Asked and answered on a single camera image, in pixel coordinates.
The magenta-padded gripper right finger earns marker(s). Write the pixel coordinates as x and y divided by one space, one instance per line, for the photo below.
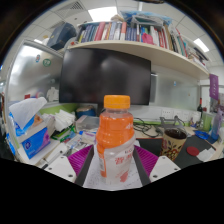
163 166

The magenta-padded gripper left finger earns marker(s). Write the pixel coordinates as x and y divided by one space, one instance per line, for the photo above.
60 166

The orange drink bottle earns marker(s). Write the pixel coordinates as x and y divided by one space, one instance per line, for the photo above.
115 133

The purple blue water bottle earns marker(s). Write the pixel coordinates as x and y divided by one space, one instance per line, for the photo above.
216 126

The black red-edged desk mat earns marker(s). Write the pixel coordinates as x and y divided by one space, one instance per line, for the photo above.
185 163

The yellow floral mug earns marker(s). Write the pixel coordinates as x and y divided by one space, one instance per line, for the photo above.
172 145

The flat round red coaster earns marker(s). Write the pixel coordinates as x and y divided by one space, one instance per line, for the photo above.
192 151

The white written paper sheet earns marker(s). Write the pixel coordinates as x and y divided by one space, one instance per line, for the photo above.
91 176

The blue tissue pack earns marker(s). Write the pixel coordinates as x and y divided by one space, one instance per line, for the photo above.
36 143

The white paper napkin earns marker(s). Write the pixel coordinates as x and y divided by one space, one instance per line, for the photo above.
205 155

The grey metal laptop stand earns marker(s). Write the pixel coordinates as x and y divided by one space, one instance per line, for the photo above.
166 119

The blue tissue box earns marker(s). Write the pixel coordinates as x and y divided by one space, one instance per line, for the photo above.
23 111

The purple hanging banner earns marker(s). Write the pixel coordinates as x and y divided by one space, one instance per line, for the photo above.
214 86

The black computer monitor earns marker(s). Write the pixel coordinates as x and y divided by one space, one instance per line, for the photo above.
103 75

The white shelf with books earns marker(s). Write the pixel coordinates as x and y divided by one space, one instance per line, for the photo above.
140 50

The rectangular ceiling light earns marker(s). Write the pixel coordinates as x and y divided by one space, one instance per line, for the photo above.
102 14
201 45

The dark blue box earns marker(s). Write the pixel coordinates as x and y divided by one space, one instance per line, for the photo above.
61 36

